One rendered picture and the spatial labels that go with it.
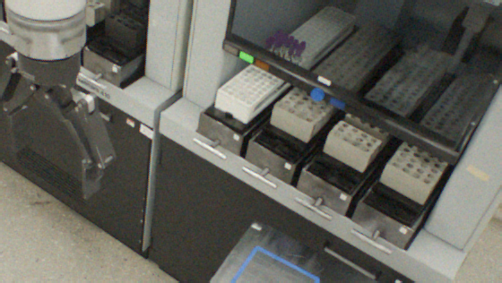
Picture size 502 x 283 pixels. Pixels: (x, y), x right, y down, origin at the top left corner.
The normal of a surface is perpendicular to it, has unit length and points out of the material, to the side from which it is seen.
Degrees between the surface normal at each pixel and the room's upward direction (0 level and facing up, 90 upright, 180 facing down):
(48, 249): 0
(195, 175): 90
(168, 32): 90
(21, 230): 0
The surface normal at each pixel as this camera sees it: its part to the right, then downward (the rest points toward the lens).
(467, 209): -0.58, 0.52
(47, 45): 0.13, 0.70
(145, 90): 0.12, -0.72
